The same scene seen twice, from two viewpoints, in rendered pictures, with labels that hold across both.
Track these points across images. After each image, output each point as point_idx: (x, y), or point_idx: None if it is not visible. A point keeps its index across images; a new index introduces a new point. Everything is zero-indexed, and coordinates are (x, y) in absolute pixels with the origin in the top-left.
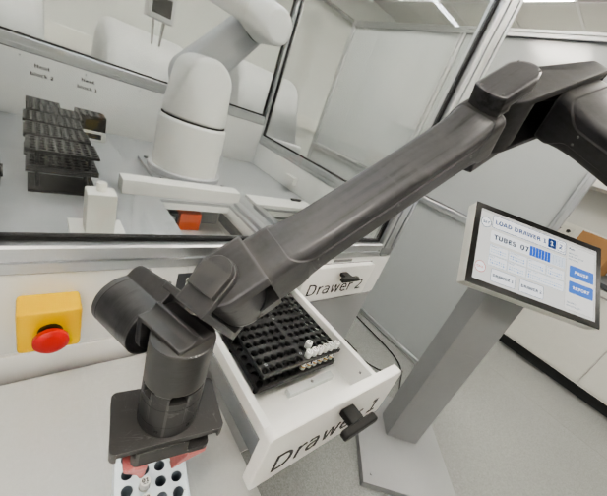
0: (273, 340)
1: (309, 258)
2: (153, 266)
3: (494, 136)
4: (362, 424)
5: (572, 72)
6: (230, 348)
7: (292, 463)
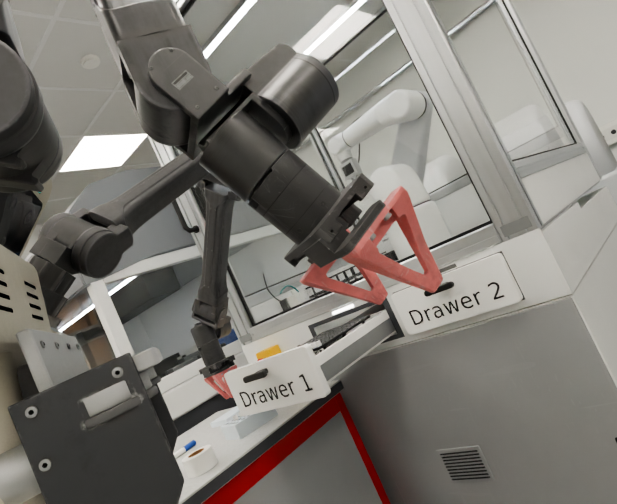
0: None
1: (202, 286)
2: (294, 323)
3: (208, 194)
4: (252, 374)
5: None
6: None
7: (261, 411)
